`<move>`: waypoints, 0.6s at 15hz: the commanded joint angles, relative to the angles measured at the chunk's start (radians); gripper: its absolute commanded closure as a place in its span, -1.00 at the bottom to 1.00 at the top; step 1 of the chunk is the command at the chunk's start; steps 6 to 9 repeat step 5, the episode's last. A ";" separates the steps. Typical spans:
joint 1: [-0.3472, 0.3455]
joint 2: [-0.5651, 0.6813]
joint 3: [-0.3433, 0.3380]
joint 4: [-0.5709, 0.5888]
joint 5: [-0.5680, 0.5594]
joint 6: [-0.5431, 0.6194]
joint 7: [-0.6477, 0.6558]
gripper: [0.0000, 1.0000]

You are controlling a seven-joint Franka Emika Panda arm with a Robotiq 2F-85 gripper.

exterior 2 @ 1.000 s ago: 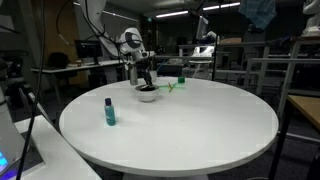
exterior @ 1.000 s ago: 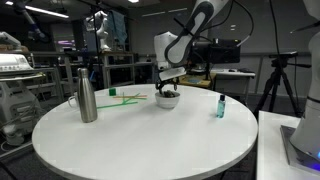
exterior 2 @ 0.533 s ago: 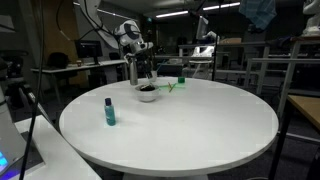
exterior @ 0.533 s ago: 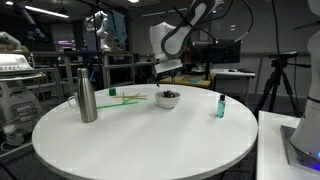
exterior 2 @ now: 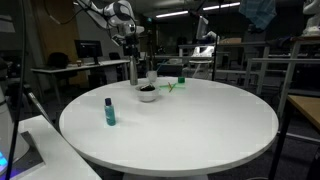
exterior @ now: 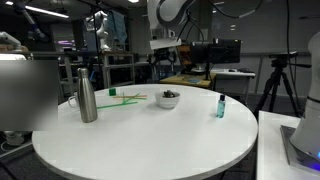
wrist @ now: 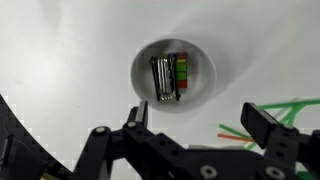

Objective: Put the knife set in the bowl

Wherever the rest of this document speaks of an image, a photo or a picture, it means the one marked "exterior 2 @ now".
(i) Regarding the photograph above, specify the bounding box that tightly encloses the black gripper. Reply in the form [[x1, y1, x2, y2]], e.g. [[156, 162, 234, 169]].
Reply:
[[122, 34, 140, 57]]

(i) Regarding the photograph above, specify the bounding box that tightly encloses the black knife set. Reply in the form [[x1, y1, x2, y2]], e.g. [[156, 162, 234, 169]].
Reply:
[[139, 84, 156, 92]]

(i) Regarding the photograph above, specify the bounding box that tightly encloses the white bowl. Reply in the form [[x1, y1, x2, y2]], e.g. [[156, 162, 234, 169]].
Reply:
[[134, 84, 161, 103]]

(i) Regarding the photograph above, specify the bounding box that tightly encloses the stainless steel water bottle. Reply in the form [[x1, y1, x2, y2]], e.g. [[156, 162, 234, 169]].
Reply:
[[129, 55, 139, 86]]

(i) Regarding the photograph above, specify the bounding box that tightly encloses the white mug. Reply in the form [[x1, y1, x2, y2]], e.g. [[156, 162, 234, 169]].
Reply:
[[145, 70, 159, 84]]

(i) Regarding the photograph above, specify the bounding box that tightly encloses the large black monitor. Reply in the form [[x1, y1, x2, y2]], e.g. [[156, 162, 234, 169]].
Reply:
[[73, 39, 103, 66]]

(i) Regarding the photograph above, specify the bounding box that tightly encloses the long green stick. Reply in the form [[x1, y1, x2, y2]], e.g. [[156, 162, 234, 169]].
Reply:
[[158, 84, 185, 91]]

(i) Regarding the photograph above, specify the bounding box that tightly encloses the ceiling light tube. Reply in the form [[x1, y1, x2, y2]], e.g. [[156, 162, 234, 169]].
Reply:
[[202, 1, 241, 11], [155, 10, 190, 19]]

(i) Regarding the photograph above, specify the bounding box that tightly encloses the teal bottle with blue cap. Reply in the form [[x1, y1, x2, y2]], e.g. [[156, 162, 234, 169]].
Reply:
[[104, 97, 117, 127]]

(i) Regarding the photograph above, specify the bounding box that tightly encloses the long white office desk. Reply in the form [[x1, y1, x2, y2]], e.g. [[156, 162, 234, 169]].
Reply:
[[30, 59, 132, 103]]

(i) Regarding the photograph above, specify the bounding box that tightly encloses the black office chair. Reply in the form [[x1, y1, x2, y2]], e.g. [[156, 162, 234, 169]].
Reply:
[[46, 52, 71, 70]]

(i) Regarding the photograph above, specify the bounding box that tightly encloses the grey slanted tripod leg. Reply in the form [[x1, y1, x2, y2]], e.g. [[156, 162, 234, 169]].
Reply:
[[27, 90, 52, 124]]

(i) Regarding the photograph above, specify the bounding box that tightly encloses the white robot side table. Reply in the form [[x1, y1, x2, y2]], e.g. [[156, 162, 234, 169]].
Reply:
[[13, 114, 102, 180]]

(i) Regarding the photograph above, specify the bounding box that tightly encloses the hanging blue cloth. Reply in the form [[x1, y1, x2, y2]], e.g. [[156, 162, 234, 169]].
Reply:
[[238, 0, 278, 32]]

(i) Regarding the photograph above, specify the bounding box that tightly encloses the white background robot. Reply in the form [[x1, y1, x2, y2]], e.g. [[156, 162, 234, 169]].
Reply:
[[301, 0, 320, 37]]

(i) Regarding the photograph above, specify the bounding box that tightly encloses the wooden table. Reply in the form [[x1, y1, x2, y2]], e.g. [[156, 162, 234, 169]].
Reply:
[[268, 94, 320, 180]]

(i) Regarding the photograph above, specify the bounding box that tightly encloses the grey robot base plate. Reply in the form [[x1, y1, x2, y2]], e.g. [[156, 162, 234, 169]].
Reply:
[[0, 130, 46, 180]]

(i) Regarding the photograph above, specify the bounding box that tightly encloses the metal frame robot stand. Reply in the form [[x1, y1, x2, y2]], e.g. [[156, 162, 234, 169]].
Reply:
[[244, 34, 320, 118]]

